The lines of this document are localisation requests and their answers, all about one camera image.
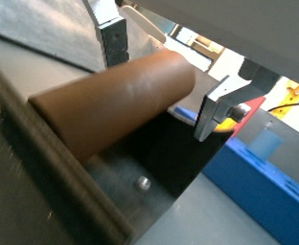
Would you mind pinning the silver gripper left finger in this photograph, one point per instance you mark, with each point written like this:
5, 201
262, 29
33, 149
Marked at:
111, 30

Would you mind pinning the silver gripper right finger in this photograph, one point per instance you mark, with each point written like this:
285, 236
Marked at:
223, 102

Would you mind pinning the brown cylinder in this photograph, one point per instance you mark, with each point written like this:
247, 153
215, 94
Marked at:
96, 110

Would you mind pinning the blue shape sorter board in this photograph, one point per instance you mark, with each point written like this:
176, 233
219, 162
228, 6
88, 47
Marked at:
255, 170

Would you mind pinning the red rectangular block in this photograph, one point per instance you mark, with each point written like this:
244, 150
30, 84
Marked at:
254, 104

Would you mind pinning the yellow notched block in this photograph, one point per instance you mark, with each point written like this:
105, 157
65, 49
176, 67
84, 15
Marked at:
226, 125

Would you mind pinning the black curved cradle stand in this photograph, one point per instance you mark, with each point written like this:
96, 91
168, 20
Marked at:
111, 198

